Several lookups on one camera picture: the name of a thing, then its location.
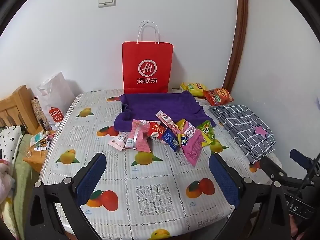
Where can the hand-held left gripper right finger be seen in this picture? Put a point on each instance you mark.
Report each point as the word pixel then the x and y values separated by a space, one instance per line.
pixel 222 180

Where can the large pink snack packet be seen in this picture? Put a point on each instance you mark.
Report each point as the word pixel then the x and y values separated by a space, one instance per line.
pixel 191 150

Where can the yellow chips bag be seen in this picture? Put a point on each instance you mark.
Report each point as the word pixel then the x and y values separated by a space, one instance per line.
pixel 193 88

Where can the white plastic bag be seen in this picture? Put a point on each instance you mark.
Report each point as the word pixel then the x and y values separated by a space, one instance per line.
pixel 56 97

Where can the grey checked cloth pink star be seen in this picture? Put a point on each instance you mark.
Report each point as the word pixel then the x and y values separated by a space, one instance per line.
pixel 245 127

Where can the fruit print tablecloth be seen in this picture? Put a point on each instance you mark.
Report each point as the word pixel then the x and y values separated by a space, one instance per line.
pixel 150 195

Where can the wooden chair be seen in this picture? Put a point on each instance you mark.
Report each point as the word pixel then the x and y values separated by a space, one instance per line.
pixel 22 105

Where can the long pink stick packet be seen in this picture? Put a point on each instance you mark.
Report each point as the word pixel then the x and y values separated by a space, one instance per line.
pixel 165 118

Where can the teal small box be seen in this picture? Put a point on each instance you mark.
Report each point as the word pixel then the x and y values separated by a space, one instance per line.
pixel 37 138

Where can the small white pink packet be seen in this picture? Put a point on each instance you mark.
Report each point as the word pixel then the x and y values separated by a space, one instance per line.
pixel 117 142

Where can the purple towel tray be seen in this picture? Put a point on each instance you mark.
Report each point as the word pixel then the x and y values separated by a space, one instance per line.
pixel 160 105

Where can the red chips bag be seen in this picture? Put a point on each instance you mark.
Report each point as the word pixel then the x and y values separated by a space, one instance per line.
pixel 218 96

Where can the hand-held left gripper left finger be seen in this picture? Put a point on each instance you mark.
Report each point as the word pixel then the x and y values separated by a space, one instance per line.
pixel 92 177

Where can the patterned paper bag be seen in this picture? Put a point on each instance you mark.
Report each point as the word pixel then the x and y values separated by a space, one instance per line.
pixel 40 115

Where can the white tube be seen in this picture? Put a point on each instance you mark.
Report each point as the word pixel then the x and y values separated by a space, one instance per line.
pixel 40 148

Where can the red paper bag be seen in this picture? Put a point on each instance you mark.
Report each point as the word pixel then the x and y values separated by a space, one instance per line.
pixel 147 60

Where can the white light switch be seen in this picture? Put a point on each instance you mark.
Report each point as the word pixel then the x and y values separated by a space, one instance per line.
pixel 107 0

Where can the brown door frame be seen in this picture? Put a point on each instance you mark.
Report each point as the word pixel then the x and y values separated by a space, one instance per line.
pixel 237 35

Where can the green snack packet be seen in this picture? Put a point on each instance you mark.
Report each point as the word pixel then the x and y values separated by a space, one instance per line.
pixel 206 131

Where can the wooden nightstand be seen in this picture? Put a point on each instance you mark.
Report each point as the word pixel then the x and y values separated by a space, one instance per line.
pixel 35 158

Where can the green blanket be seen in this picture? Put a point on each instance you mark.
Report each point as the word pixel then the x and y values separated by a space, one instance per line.
pixel 22 180

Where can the red snack packet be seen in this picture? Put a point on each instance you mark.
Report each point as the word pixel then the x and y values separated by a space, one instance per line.
pixel 156 130

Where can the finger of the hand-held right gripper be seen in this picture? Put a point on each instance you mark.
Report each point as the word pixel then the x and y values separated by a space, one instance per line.
pixel 272 168
pixel 301 158

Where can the white spotted bedding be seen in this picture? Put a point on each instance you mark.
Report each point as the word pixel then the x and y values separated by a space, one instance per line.
pixel 10 140

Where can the yellow triangular snack packet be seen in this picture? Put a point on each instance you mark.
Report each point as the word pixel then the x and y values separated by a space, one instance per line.
pixel 180 125

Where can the blue snack packet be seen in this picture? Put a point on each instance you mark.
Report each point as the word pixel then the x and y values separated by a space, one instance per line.
pixel 170 138

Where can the pink snack packet silver strip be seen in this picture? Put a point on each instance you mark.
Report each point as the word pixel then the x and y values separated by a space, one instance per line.
pixel 142 142

